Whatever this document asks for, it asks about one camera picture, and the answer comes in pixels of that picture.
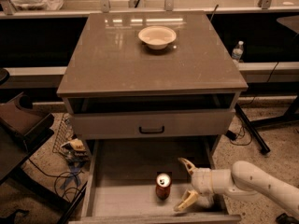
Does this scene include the black floor cables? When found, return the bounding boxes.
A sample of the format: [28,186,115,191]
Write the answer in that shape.
[28,158,88,203]

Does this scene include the white paper bowl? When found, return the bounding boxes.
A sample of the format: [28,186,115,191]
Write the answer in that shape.
[138,26,177,49]

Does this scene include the grey cabinet with counter top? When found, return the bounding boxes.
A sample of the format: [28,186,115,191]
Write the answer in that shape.
[57,11,247,146]

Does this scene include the dark brown chair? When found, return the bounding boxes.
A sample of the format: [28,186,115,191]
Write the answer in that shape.
[0,93,54,183]

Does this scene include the wire mesh basket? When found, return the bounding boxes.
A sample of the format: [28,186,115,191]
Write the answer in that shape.
[52,113,74,156]

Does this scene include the orange soda can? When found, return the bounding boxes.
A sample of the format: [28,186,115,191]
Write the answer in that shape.
[155,173,172,200]

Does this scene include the black drawer handle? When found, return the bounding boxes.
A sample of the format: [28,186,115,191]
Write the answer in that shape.
[138,126,164,134]

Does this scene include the open grey middle drawer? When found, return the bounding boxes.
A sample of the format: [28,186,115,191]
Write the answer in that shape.
[68,137,241,224]

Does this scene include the clear plastic water bottle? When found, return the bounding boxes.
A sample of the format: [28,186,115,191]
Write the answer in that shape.
[232,41,244,63]

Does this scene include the closed grey upper drawer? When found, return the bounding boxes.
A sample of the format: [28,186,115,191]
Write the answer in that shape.
[70,109,235,140]

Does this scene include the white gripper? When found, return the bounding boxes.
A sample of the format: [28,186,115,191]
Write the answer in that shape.
[174,158,214,212]

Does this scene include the black table leg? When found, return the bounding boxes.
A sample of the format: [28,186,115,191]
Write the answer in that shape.
[235,104,270,155]

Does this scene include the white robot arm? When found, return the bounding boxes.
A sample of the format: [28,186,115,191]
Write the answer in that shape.
[174,158,299,217]

